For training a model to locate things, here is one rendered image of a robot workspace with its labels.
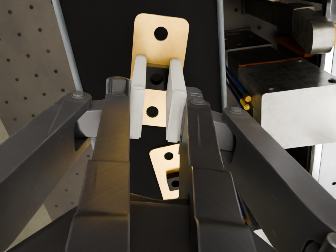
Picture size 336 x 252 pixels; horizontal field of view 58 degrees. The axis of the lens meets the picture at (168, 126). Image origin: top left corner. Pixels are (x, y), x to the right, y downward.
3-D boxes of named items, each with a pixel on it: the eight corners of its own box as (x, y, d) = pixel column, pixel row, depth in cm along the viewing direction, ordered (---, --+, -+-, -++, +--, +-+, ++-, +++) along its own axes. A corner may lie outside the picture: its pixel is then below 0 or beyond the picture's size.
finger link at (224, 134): (186, 120, 14) (248, 126, 14) (181, 85, 19) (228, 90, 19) (182, 147, 15) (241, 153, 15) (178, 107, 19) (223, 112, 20)
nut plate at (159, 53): (174, 126, 25) (175, 133, 24) (127, 121, 25) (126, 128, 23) (190, 19, 21) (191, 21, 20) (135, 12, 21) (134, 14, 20)
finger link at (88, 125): (126, 143, 15) (63, 138, 14) (132, 103, 19) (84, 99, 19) (128, 115, 14) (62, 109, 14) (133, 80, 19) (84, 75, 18)
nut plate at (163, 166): (199, 202, 35) (200, 209, 34) (167, 209, 35) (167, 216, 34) (184, 141, 31) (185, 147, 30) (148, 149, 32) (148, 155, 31)
